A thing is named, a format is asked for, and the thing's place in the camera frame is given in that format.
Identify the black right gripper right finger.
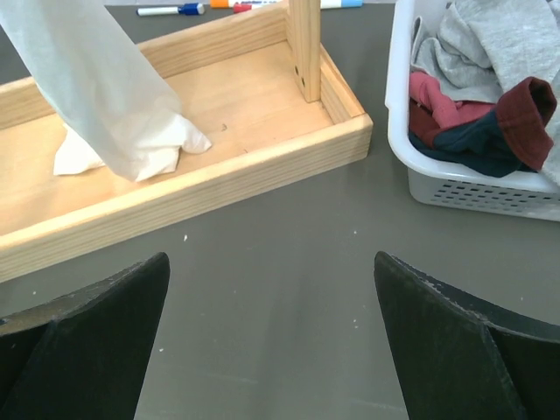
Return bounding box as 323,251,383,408
374,252,559,419

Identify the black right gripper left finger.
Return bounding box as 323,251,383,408
1,253,170,419

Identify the grey tank top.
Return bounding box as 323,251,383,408
409,0,560,186

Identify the white tank top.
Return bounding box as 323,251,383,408
1,1,212,182

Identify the white laundry basket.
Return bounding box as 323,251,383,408
385,1,559,221

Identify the dark navy maroon garment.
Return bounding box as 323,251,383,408
409,77,557,178

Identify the pink red garment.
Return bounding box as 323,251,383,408
409,72,494,129

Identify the wooden clothes rack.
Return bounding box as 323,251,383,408
1,1,373,281

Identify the orange capped marker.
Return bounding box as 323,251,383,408
209,0,242,9

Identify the light blue capped marker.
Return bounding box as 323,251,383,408
320,0,363,10

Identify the red capped marker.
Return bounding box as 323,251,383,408
232,0,277,14

